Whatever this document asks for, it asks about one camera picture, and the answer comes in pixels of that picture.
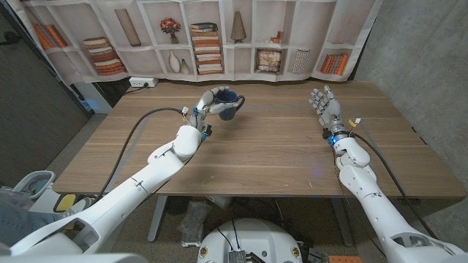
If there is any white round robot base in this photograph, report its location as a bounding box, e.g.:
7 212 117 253
197 218 303 263

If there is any orange box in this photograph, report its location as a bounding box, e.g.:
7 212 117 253
328 255 363 263

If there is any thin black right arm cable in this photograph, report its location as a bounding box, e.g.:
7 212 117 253
331 145 388 259

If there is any dark blue ceramic mug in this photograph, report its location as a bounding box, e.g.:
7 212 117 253
214 88 246 121

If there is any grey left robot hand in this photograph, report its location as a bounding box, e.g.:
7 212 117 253
186 85 238 129

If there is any yellow and black pad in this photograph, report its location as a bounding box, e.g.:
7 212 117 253
53 193 77 213

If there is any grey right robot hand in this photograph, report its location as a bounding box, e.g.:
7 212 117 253
309 85 347 140

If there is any white table leg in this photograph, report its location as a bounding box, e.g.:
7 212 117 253
147 196 168 243

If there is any white power strip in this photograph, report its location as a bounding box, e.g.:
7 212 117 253
128 76 159 88

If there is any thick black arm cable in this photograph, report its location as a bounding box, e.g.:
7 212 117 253
95 107 186 202
351 131 439 241

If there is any printed bookshelf backdrop cloth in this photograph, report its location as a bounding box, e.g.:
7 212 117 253
5 0 383 85

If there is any clear plastic bag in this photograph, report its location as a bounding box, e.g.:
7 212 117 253
177 199 213 248

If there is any grey sneaker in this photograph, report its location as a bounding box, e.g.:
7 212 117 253
54 199 91 220

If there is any black power cord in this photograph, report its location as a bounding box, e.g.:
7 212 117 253
124 83 149 96

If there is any person's leg in jeans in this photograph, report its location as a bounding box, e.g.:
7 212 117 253
0 199 59 248

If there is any grey table leg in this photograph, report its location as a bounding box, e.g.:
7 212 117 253
331 198 355 248

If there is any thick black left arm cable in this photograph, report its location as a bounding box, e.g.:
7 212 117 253
95 107 186 202

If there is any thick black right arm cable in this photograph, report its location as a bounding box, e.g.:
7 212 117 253
351 131 439 241

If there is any white cabinet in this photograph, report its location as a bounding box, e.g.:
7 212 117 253
72 82 113 115

